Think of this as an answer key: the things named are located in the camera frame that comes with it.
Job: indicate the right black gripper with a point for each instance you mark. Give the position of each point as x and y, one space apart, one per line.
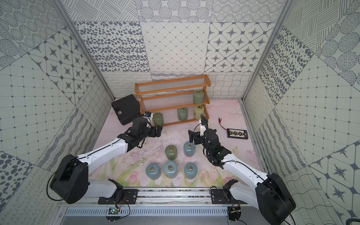
192 135

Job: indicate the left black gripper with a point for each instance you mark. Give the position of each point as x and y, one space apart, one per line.
153 131

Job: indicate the green canister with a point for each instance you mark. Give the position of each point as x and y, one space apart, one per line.
182 113
198 97
171 152
158 119

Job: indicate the blue canister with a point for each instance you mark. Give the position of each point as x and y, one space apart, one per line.
189 149
153 171
190 171
170 169

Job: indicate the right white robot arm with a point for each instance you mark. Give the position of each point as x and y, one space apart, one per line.
266 192

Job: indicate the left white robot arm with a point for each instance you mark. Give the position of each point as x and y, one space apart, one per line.
71 180

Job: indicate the wooden three-tier shelf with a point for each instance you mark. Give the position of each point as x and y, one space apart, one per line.
160 96

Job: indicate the floral pink table mat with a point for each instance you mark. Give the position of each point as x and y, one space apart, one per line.
129 169

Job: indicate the pale yellow canister bottom right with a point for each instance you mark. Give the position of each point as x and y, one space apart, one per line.
198 111

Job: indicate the black plastic case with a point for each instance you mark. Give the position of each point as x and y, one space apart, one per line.
127 109

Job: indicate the black terminal board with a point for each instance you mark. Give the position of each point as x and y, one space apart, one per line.
237 133

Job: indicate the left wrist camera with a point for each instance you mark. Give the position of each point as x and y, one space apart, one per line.
148 115

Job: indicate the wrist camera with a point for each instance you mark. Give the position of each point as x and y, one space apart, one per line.
148 115
203 125

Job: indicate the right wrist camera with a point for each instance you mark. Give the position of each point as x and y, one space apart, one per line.
203 125

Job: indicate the aluminium mounting rail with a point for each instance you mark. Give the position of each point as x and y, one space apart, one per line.
174 197

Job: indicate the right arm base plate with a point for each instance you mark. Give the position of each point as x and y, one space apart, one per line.
219 197

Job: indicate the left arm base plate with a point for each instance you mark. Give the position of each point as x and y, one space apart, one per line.
128 196

